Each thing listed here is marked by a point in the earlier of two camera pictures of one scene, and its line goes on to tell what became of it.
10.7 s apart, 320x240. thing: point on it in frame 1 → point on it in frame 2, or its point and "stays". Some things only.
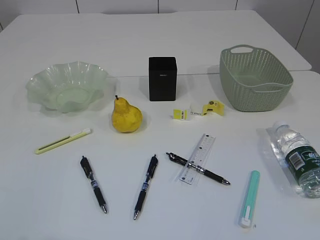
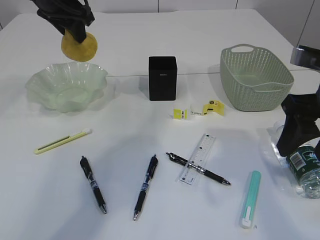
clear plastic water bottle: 300,160 stays
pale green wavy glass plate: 66,87 stays
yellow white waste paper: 215,107 stays
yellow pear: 126,118 → 78,52
